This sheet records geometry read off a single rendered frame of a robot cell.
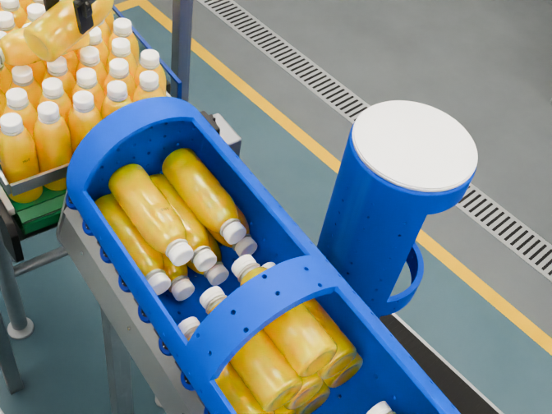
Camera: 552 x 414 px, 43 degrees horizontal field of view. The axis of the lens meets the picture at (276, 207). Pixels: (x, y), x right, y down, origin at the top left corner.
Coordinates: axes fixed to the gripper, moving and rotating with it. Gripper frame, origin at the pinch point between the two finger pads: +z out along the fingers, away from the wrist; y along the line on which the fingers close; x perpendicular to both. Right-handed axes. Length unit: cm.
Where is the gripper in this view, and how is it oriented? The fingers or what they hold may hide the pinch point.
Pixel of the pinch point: (67, 6)
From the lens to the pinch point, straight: 129.6
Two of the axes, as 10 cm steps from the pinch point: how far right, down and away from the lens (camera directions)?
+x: -5.4, 6.8, -4.9
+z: -0.9, 5.4, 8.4
